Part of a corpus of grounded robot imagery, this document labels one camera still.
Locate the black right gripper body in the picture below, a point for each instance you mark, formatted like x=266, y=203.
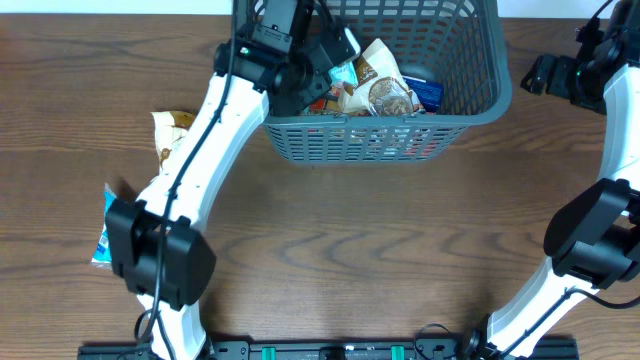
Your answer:
x=563, y=80

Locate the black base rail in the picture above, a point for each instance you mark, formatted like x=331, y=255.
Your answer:
x=549, y=348

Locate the blue plastic packet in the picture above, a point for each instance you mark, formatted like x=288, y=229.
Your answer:
x=102, y=256

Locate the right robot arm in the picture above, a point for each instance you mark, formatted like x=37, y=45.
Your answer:
x=593, y=241

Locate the crumpled cream snack bag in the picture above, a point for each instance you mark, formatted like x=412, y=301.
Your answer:
x=170, y=129

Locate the cookie snack bag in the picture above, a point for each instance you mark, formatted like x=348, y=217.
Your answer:
x=376, y=61

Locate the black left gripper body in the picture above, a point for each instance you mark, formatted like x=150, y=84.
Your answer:
x=297, y=84

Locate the teal plastic packet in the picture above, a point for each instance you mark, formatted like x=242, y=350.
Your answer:
x=343, y=74

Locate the orange spaghetti packet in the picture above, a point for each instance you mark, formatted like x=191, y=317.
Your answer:
x=323, y=106

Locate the grey plastic basket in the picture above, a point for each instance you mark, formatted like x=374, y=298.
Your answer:
x=458, y=45

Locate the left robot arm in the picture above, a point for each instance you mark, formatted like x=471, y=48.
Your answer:
x=276, y=60

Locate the blue tissue multipack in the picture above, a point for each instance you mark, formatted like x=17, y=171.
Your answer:
x=425, y=92

